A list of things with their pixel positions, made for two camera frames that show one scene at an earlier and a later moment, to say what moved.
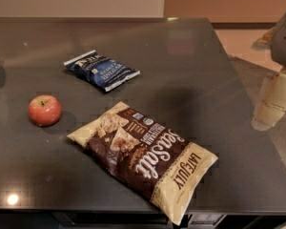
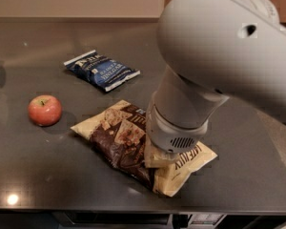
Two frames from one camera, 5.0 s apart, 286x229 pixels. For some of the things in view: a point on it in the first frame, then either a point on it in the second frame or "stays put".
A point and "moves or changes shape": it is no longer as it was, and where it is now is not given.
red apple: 44,110 stays put
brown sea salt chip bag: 163,167 moves or changes shape
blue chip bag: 95,69 stays put
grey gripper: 284,45 to 171,135
